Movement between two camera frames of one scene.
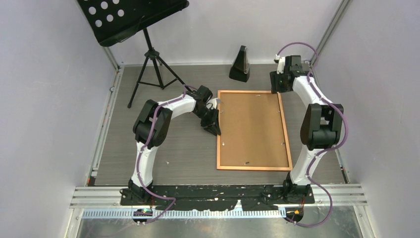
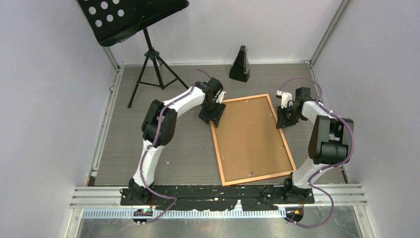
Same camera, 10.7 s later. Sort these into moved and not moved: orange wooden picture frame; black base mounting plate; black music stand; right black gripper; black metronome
Moved: orange wooden picture frame; right black gripper
Not moved: black music stand; black metronome; black base mounting plate
